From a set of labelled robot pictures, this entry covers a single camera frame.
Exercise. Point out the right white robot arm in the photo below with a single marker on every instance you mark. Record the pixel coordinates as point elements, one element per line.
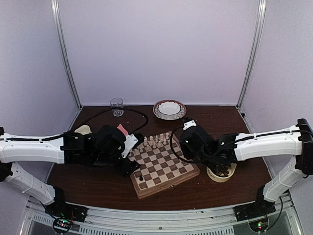
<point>296,141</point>

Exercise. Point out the patterned ceramic plate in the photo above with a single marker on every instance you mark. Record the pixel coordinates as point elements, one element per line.
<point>177,116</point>

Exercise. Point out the cream ceramic mug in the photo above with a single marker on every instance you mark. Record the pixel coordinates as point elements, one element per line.
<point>84,130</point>

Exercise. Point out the left aluminium frame post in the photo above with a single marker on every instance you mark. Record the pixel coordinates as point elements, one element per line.
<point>64,54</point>

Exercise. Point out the white chess piece tall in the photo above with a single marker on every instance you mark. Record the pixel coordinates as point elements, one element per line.
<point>145,141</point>

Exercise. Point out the pink cat-ear bowl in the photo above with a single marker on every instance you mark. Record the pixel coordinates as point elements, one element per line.
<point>122,129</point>

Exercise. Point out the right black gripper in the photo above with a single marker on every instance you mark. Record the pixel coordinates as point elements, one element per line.
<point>186,151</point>

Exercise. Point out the aluminium frame post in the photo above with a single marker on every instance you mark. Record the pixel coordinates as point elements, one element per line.
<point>64,54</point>
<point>253,52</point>

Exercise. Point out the cream cat-ear bowl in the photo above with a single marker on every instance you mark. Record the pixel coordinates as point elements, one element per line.
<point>221,173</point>

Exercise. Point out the wooden chess board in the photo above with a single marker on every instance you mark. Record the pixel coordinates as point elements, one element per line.
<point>162,167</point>

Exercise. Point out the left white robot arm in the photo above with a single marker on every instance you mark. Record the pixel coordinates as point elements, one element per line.
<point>66,148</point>

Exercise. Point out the right aluminium frame post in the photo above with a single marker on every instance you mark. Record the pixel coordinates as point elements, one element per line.
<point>253,52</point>

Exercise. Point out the white scalloped bowl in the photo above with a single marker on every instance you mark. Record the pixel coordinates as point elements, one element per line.
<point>169,108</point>

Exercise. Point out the clear drinking glass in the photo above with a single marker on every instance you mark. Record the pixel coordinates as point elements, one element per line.
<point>117,106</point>

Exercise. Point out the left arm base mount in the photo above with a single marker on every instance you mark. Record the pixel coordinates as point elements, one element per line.
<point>59,208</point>

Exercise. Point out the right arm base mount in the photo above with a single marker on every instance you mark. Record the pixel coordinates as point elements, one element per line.
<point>260,207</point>

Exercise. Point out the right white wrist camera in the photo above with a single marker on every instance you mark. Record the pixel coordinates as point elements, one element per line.
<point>188,122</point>

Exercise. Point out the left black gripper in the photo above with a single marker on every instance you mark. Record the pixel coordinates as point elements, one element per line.
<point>129,167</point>

